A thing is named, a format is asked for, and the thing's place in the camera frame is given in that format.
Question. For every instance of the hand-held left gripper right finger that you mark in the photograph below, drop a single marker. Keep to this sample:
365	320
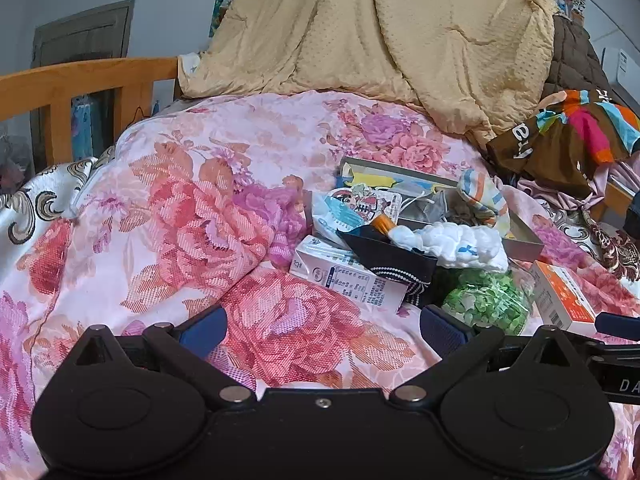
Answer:
442	332

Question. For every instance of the light blue face mask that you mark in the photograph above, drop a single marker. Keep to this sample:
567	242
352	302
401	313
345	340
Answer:
415	187

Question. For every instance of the orange white medicine box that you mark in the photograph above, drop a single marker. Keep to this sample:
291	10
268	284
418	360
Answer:
565	290

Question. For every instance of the white fluffy cloth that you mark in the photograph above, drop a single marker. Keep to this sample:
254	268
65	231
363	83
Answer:
460	245

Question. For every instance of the pale pink garment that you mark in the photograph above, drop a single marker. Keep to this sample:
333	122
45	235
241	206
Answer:
555	192

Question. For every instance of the white air conditioner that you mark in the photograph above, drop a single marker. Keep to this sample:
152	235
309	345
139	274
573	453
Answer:
622	65

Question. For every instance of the grey shallow box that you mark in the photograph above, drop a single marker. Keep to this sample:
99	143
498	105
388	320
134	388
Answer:
522	250

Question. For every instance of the blue white mask packet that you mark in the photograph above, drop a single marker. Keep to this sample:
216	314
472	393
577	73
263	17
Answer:
335	215

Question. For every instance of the green patterned pouch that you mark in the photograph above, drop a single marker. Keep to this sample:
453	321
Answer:
485	300

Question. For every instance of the cartoon sticker card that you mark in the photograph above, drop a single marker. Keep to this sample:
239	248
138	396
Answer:
370	205

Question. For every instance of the brown quilted jacket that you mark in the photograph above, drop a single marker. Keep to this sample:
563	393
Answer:
575	60

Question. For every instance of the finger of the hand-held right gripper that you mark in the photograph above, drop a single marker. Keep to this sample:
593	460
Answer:
617	324
585	344

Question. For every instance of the blue printed bag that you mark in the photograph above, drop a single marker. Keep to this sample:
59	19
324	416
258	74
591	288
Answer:
82	125

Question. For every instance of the black cloth with white trim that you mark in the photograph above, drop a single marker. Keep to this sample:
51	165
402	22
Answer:
390	260

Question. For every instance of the grey door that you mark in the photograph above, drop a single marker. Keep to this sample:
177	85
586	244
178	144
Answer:
85	35

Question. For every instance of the brown colourful printed cloth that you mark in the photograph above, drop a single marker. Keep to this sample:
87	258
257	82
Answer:
545	155

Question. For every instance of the striped pastel sock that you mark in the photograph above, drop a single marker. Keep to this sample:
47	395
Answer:
482	195

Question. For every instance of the wooden bed frame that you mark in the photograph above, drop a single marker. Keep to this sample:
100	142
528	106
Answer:
100	75

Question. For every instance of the white milk carton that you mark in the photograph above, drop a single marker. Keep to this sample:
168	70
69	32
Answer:
340	275

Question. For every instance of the yellow quilt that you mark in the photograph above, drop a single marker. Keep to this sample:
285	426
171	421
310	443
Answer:
375	35

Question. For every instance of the grey face mask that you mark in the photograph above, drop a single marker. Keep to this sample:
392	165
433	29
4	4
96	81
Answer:
425	207

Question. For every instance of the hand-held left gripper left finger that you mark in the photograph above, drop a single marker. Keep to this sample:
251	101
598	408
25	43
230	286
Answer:
202	330

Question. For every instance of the blue green wall poster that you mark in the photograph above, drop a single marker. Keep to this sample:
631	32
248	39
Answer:
225	0

